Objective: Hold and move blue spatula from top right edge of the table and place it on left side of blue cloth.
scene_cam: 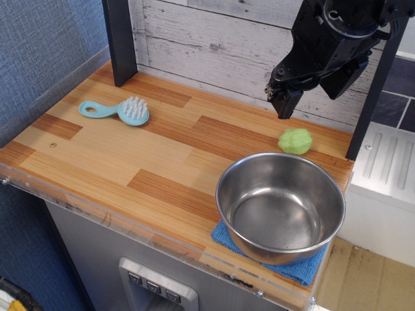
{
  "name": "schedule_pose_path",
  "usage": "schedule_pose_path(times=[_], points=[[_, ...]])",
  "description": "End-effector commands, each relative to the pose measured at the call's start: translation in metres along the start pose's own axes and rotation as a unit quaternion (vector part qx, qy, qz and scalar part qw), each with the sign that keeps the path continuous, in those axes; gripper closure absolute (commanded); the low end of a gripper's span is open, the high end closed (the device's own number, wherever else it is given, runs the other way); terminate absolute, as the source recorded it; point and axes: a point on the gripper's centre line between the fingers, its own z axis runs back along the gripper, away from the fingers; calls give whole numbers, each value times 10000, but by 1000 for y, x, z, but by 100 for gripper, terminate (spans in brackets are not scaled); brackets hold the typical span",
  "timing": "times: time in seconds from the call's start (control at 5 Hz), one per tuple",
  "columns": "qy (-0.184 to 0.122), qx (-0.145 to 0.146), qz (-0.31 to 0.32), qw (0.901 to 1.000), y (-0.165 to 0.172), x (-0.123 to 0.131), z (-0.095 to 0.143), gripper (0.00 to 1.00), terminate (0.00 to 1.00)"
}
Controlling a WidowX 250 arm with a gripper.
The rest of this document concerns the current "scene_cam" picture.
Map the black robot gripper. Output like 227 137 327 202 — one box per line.
265 1 394 119

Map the light blue brush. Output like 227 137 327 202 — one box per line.
78 97 150 126

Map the blue cloth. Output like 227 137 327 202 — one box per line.
211 220 327 286

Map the green toy vegetable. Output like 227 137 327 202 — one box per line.
278 128 313 155

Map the stainless steel bowl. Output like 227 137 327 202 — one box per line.
215 152 346 265

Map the white ridged appliance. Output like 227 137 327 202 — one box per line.
338 122 414 266

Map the grey toy dispenser panel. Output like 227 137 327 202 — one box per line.
119 257 200 310

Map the black yellow object bottom left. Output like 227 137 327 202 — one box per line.
1 277 43 310

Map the black right post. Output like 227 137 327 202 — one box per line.
345 17 411 161

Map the black post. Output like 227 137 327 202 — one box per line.
345 17 411 161
102 0 137 87

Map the black left post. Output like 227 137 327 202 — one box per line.
102 0 137 87

